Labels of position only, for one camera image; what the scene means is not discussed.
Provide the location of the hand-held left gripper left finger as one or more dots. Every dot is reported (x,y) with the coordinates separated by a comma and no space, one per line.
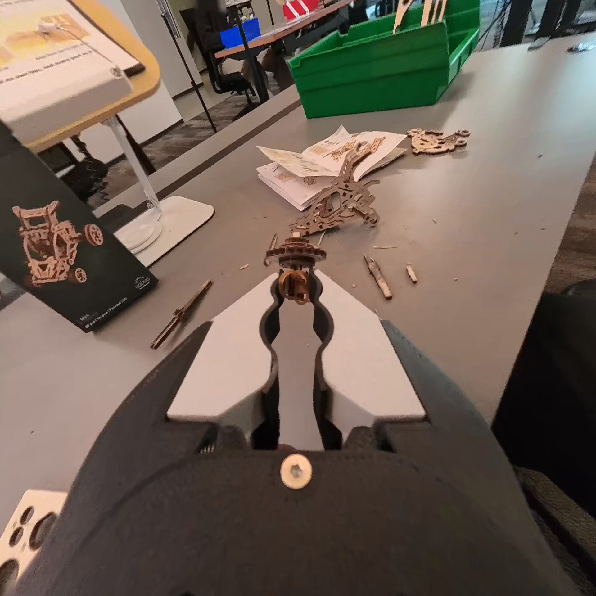
(223,368)

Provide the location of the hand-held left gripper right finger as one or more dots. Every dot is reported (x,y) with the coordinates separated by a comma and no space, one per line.
(372,372)

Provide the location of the wooden gear axle assembly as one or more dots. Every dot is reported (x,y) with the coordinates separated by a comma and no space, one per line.
(295,254)

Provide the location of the black model kit box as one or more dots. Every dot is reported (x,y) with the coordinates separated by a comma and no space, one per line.
(56,242)

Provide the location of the long wooden axle stick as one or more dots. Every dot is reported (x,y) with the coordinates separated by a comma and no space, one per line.
(181,314)

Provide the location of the short wooden stick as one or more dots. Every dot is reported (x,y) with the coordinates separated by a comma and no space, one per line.
(378,277)

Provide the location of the small wooden part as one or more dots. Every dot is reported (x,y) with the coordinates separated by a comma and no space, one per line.
(411,274)

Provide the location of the white book stand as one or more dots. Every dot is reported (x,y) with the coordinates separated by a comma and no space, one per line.
(153,223)

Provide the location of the partly built wooden chassis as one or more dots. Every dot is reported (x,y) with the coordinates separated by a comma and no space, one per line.
(333,205)

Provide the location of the person's black clothing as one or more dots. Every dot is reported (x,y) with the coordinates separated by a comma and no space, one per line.
(549,372)

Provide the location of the open instruction booklet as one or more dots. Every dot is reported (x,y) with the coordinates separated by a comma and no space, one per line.
(298,181)

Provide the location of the wooden car side panel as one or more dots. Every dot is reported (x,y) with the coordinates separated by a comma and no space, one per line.
(437,142)

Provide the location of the white perforated plate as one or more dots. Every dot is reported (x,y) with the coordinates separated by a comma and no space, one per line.
(23,531)

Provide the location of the black office chair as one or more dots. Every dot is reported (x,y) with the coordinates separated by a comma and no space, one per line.
(233,74)

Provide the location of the green plastic bin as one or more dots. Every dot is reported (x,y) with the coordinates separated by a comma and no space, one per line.
(372,70)

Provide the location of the blue plastic bin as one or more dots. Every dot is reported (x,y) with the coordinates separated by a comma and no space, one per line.
(240,32)

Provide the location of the wooden sheets in bin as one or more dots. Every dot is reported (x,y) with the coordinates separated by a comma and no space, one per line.
(419,14)

